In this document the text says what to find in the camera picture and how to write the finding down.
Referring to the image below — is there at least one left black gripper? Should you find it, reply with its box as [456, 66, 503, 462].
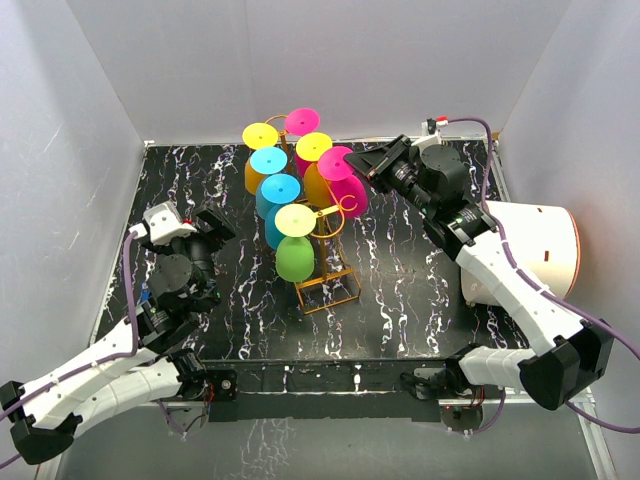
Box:
[146, 202, 234, 307]

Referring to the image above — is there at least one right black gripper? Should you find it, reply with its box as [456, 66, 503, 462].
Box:
[345, 136, 435, 217]

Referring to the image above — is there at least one orange plastic wine glass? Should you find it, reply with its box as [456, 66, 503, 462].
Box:
[296, 132, 333, 209]

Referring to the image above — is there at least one magenta plastic wine glass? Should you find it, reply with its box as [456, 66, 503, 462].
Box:
[284, 107, 321, 178]

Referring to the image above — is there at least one light blue plastic wine glass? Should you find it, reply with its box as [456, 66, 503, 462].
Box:
[245, 146, 288, 219]

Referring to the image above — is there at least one green plastic wine glass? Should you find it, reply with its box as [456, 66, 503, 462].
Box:
[274, 204, 316, 283]

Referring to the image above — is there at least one yellow-orange plastic wine glass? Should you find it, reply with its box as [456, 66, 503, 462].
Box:
[242, 122, 284, 195]

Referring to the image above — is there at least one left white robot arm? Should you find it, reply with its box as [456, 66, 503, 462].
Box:
[1, 201, 235, 465]

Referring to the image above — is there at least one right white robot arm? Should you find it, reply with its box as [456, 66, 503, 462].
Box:
[345, 135, 613, 410]

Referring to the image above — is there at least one white cylindrical lamp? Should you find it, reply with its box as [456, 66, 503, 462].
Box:
[487, 201, 581, 299]

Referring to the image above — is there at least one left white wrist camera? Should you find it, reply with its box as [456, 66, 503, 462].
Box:
[128, 200, 197, 246]

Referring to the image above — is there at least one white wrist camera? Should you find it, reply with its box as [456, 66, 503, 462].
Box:
[128, 200, 197, 246]
[412, 116, 449, 151]

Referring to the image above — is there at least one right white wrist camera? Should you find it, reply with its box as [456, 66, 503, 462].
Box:
[412, 116, 449, 151]

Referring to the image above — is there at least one gold wire wine glass rack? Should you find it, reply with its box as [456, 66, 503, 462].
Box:
[264, 113, 362, 315]

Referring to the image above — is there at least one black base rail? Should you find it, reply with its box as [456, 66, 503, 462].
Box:
[164, 358, 501, 424]

